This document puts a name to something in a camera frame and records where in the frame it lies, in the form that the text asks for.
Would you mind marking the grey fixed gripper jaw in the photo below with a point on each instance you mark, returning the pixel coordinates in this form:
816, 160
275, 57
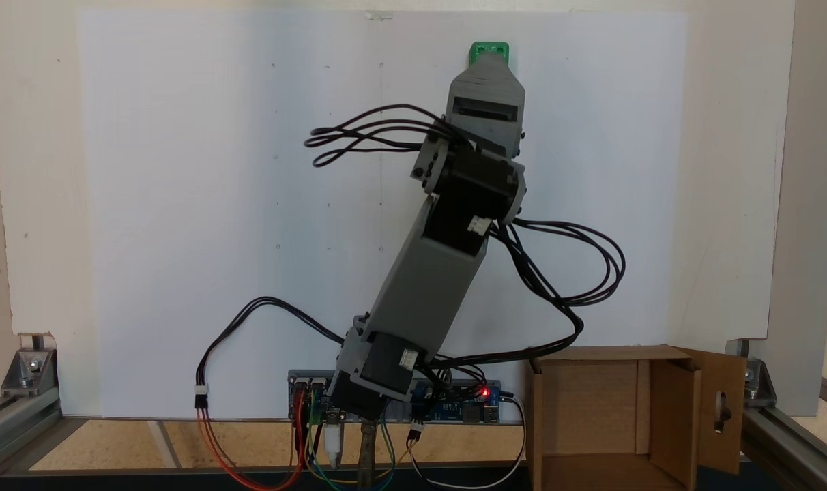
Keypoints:
487, 78

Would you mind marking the green dice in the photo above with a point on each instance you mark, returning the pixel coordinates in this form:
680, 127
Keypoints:
490, 46

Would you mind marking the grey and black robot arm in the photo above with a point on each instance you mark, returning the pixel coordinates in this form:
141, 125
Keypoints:
427, 286

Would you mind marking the clear tape piece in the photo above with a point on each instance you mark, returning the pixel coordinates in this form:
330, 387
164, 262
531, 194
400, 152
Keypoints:
379, 15

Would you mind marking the blue circuit board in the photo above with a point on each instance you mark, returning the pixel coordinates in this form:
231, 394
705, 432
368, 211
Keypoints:
454, 409

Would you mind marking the brown cardboard box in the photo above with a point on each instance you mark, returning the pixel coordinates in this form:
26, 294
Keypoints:
591, 409

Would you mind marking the grey board mounting plate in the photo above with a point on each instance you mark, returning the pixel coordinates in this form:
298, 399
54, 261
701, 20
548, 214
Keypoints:
304, 373

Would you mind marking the white usb plug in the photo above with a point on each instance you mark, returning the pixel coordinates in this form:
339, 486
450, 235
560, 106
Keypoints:
333, 443

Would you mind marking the aluminium corner bracket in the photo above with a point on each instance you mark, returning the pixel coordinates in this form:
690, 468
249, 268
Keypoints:
760, 385
31, 365

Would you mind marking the aluminium frame post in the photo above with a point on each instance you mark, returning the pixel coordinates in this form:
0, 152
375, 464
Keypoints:
14, 429
795, 450

